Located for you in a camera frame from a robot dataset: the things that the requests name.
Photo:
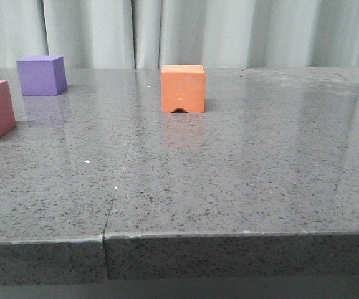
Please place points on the orange foam block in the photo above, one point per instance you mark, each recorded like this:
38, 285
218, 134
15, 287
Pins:
183, 87

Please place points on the purple foam cube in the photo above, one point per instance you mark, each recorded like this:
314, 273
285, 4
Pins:
42, 75

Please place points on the grey-green curtain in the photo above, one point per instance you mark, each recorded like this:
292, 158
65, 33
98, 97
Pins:
148, 34

